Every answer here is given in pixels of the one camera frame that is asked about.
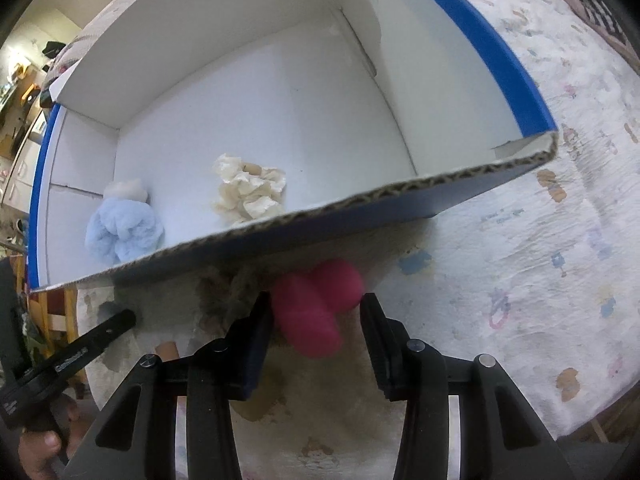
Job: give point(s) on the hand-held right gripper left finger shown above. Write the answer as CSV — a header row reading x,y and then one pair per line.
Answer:
x,y
256,340

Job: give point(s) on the white and blue cardboard box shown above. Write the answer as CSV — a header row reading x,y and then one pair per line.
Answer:
x,y
280,100

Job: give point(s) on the person's left hand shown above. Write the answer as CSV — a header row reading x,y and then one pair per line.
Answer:
x,y
47,440

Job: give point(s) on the wooden chair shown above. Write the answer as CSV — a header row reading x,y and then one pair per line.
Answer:
x,y
55,315

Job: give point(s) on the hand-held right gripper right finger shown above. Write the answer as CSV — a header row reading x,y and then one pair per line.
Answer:
x,y
376,345

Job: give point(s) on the printed white bed sheet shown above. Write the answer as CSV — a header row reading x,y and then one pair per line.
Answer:
x,y
540,220

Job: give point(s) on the light blue plush toy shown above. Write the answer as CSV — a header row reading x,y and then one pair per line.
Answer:
x,y
120,230

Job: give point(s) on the cream cloth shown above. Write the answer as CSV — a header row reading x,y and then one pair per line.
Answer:
x,y
250,190

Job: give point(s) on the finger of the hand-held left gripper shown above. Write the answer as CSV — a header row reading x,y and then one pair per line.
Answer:
x,y
107,329

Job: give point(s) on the pink plush toy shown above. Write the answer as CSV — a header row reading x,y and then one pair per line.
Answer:
x,y
320,305

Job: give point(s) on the cluttered white desk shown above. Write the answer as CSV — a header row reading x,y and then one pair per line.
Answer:
x,y
25,125

